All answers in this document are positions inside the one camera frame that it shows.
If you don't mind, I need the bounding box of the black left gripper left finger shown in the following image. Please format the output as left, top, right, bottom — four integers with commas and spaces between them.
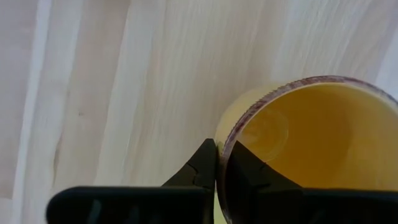
45, 138, 218, 224

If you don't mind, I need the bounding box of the yellow-green mug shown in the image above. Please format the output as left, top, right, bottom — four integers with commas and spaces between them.
213, 75, 398, 224

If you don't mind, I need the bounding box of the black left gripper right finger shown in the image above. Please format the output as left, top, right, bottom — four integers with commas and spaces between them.
223, 141, 398, 224

